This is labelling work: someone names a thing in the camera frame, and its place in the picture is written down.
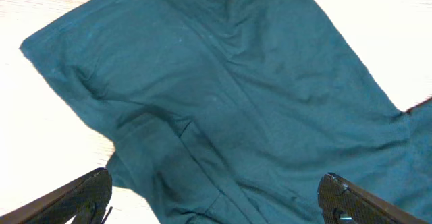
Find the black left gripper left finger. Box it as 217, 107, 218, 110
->
1, 167, 112, 224

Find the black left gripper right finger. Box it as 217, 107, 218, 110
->
317, 173, 427, 224

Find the dark teal t-shirt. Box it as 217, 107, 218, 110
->
20, 0, 431, 223

